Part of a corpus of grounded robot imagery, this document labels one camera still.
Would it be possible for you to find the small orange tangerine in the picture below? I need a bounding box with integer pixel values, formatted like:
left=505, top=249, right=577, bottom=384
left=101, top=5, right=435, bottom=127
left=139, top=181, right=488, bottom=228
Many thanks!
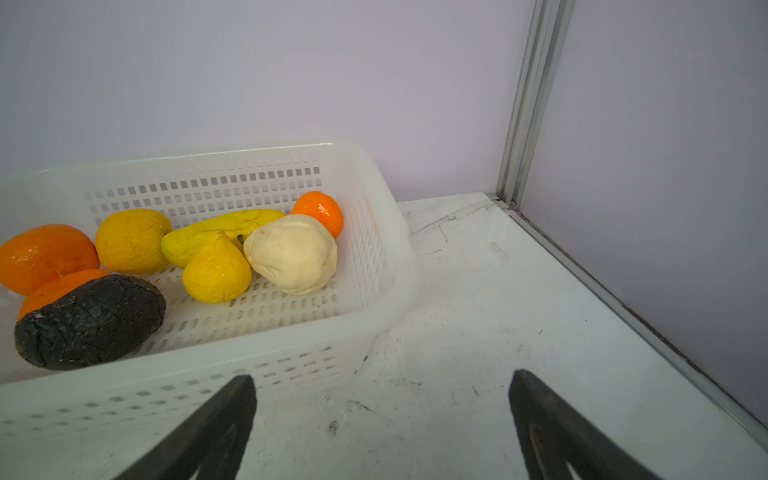
left=291, top=191, right=345, bottom=239

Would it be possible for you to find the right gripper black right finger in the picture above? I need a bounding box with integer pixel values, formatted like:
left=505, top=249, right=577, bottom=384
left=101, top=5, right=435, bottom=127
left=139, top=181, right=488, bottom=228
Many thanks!
left=508, top=369, right=658, bottom=479

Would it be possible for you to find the cream white pear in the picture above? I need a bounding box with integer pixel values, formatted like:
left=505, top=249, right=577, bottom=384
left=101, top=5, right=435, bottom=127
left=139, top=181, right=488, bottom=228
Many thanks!
left=244, top=214, right=338, bottom=296

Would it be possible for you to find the yellow pear-shaped lemon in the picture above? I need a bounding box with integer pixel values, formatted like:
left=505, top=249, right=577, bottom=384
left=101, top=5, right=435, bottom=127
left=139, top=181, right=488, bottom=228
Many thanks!
left=182, top=231, right=252, bottom=304

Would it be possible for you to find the black avocado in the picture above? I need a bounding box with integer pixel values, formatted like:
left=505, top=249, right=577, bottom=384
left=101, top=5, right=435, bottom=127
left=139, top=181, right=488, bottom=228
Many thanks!
left=14, top=274, right=166, bottom=371

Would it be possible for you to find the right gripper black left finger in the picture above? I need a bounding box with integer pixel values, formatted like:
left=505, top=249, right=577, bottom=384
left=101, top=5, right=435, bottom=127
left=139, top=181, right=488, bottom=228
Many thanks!
left=117, top=375, right=257, bottom=479

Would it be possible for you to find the aluminium frame post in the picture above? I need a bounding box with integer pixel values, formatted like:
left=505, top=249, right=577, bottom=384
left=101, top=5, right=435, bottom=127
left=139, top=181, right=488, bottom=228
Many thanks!
left=496, top=0, right=576, bottom=209

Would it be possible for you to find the round yellow lemon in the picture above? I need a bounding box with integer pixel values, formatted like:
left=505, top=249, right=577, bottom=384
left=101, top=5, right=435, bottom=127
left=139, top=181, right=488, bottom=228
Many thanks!
left=94, top=209, right=172, bottom=275

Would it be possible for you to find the white perforated plastic basket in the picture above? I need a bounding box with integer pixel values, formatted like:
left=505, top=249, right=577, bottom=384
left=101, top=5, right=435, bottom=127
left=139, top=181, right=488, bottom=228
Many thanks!
left=1, top=143, right=418, bottom=479

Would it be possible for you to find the large orange fruit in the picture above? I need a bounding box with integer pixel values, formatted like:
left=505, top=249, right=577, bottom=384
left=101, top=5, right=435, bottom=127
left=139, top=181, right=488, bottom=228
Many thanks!
left=1, top=224, right=100, bottom=296

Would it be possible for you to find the yellow banana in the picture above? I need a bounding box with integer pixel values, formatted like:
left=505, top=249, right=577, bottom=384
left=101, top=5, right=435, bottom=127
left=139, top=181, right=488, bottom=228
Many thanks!
left=161, top=209, right=285, bottom=268

